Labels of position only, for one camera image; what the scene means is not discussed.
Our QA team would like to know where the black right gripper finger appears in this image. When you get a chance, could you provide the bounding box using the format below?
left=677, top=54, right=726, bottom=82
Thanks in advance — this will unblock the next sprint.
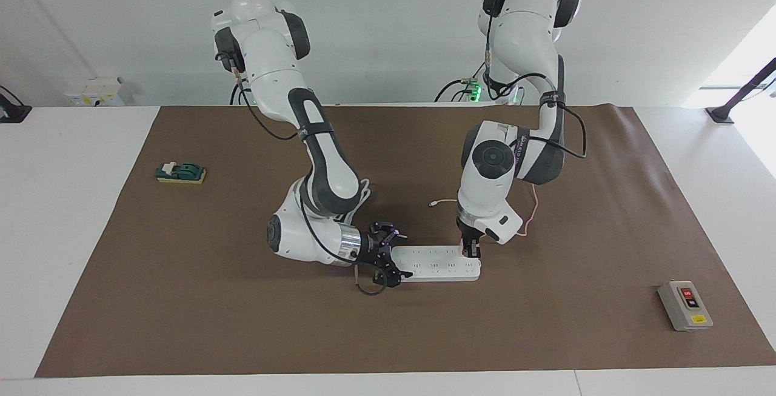
left=370, top=221, right=403, bottom=245
left=371, top=261, right=414, bottom=289

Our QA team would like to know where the white power strip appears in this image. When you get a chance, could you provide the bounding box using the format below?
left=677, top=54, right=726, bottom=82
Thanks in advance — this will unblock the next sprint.
left=390, top=246, right=482, bottom=283

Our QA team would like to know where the pink charging cable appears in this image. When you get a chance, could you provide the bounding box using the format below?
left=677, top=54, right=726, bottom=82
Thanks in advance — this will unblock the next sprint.
left=429, top=184, right=540, bottom=238

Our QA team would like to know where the brown paper mat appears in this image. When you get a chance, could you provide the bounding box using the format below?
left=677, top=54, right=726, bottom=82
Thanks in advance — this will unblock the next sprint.
left=35, top=105, right=776, bottom=378

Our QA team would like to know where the black angled stand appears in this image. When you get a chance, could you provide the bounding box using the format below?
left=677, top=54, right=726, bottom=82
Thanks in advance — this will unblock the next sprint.
left=705, top=58, right=776, bottom=124

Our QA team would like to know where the black table clamp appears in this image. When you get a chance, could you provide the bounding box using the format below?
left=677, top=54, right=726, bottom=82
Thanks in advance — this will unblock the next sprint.
left=0, top=86, right=32, bottom=124

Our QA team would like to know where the black base cable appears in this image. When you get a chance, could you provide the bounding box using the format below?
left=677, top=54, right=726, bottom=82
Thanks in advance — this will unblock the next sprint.
left=434, top=62, right=486, bottom=104

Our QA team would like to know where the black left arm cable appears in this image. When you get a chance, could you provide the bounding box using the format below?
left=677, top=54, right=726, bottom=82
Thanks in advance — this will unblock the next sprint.
left=483, top=0, right=588, bottom=161

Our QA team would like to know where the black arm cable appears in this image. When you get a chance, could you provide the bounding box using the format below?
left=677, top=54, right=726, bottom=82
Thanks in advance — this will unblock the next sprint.
left=215, top=50, right=389, bottom=298
left=483, top=0, right=588, bottom=161

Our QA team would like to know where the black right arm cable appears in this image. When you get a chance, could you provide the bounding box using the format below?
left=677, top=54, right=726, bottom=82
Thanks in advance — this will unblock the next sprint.
left=215, top=50, right=389, bottom=298

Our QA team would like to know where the green knife switch yellow base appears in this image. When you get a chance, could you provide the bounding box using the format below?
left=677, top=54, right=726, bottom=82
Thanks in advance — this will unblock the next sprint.
left=155, top=161, right=207, bottom=186

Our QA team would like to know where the grey on-off switch box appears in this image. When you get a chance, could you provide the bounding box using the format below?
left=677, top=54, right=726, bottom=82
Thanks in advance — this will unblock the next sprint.
left=658, top=280, right=714, bottom=332

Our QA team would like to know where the white wall socket box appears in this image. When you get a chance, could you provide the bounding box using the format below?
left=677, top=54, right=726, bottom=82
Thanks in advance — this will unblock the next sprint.
left=65, top=78, right=135, bottom=107

